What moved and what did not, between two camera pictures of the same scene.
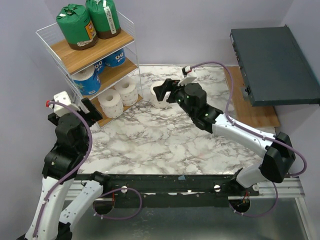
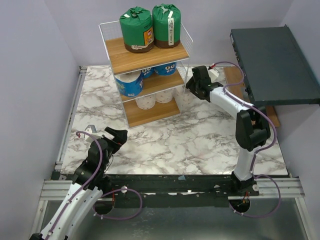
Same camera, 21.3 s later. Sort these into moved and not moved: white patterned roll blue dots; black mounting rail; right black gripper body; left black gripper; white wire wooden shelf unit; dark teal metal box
Moved: white wire wooden shelf unit; left black gripper; right black gripper body; white patterned roll blue dots
Not moved: dark teal metal box; black mounting rail
